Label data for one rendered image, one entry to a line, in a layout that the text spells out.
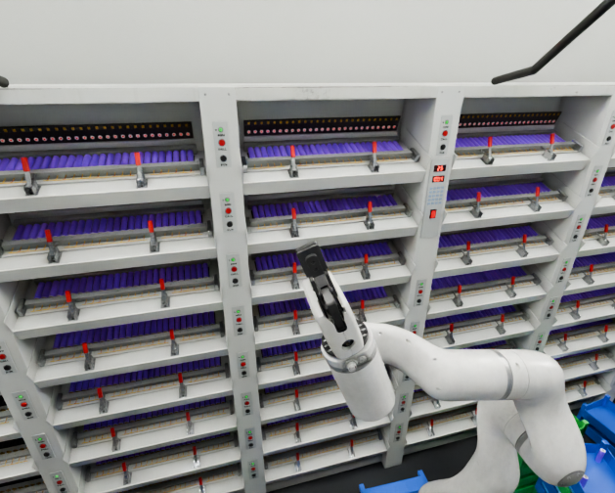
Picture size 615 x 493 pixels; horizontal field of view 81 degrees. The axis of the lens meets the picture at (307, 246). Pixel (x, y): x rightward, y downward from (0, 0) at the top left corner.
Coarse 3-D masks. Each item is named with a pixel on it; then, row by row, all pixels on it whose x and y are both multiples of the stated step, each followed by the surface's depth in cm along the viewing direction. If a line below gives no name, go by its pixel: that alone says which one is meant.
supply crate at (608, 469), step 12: (588, 444) 147; (600, 444) 146; (588, 456) 148; (612, 456) 142; (588, 468) 143; (600, 468) 143; (612, 468) 142; (588, 480) 139; (600, 480) 139; (612, 480) 139; (576, 492) 134; (588, 492) 135; (600, 492) 135; (612, 492) 135
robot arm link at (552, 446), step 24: (528, 360) 66; (552, 360) 68; (528, 384) 64; (552, 384) 66; (528, 408) 69; (552, 408) 68; (528, 432) 69; (552, 432) 68; (576, 432) 69; (528, 456) 71; (552, 456) 67; (576, 456) 67; (552, 480) 68; (576, 480) 67
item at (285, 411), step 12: (396, 384) 160; (288, 396) 156; (324, 396) 157; (336, 396) 158; (264, 408) 151; (276, 408) 152; (288, 408) 152; (312, 408) 153; (324, 408) 155; (264, 420) 148; (276, 420) 151
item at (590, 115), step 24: (576, 96) 139; (600, 96) 131; (576, 120) 140; (600, 120) 132; (600, 144) 135; (576, 192) 144; (576, 216) 147; (552, 264) 157; (552, 288) 161; (552, 312) 168; (528, 336) 174
